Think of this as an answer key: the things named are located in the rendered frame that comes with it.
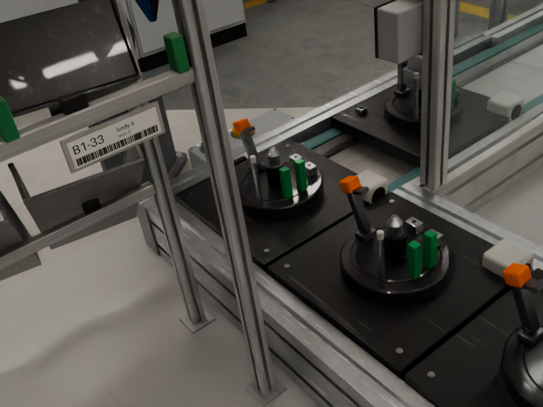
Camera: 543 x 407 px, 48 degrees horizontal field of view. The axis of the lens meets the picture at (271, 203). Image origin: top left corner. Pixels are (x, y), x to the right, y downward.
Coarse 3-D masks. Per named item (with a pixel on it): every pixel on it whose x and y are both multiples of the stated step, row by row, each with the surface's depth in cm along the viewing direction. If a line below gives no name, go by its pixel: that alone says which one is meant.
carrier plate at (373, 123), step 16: (384, 96) 118; (352, 112) 115; (368, 112) 114; (384, 112) 113; (352, 128) 111; (368, 128) 109; (384, 128) 108; (400, 128) 108; (384, 144) 105; (400, 144) 104; (416, 144) 103; (416, 160) 101
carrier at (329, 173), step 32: (288, 160) 100; (320, 160) 103; (192, 192) 99; (256, 192) 89; (288, 192) 90; (320, 192) 93; (384, 192) 93; (256, 224) 90; (288, 224) 89; (320, 224) 88; (256, 256) 84
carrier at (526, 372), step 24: (504, 312) 71; (456, 336) 69; (480, 336) 68; (504, 336) 68; (528, 336) 64; (432, 360) 67; (456, 360) 66; (480, 360) 66; (504, 360) 63; (528, 360) 63; (408, 384) 66; (432, 384) 64; (456, 384) 64; (480, 384) 63; (504, 384) 63; (528, 384) 61
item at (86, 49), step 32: (96, 0) 52; (0, 32) 50; (32, 32) 50; (64, 32) 51; (96, 32) 52; (0, 64) 50; (32, 64) 51; (64, 64) 51; (96, 64) 52; (128, 64) 53; (32, 96) 51; (96, 96) 60
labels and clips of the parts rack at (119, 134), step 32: (0, 96) 45; (64, 96) 48; (0, 128) 45; (96, 128) 49; (128, 128) 51; (160, 128) 53; (96, 160) 50; (128, 192) 75; (64, 224) 71; (0, 256) 68
